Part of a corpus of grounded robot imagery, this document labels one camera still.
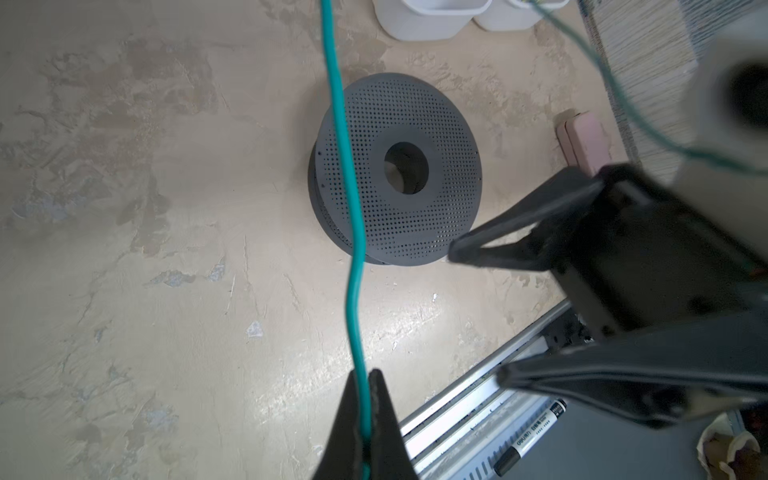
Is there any white plastic tub left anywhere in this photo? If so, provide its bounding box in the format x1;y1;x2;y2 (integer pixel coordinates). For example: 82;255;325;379
373;0;492;41

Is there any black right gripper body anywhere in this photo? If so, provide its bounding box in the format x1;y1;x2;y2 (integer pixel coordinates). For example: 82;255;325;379
553;165;767;339

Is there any black perforated cable spool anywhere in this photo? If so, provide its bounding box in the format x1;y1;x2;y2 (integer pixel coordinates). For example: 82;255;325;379
344;73;482;266

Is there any white plastic tub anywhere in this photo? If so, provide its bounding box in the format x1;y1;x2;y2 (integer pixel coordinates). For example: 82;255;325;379
473;0;542;32
373;0;492;41

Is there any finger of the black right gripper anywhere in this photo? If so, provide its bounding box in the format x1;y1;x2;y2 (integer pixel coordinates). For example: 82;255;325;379
496;311;767;429
448;167;605;270

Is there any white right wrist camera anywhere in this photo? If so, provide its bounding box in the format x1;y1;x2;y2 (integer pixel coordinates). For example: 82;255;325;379
673;6;767;259

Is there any black marker pen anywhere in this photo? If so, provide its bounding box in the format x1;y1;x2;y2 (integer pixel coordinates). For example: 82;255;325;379
493;399;567;478

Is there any green cable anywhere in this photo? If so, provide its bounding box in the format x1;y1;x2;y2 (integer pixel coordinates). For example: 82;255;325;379
317;0;768;480

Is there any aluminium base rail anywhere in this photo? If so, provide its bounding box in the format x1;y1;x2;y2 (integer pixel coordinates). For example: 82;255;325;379
400;301;573;479

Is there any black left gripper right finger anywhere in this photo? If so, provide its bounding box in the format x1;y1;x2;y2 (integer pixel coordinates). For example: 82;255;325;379
368;369;419;480

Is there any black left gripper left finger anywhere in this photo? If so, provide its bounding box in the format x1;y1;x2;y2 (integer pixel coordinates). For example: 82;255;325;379
312;372;364;480

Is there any pink flat case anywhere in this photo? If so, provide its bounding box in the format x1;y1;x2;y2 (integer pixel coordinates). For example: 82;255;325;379
555;110;613;176

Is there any white plastic tub right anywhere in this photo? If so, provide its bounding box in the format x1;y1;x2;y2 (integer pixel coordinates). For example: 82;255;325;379
473;0;542;32

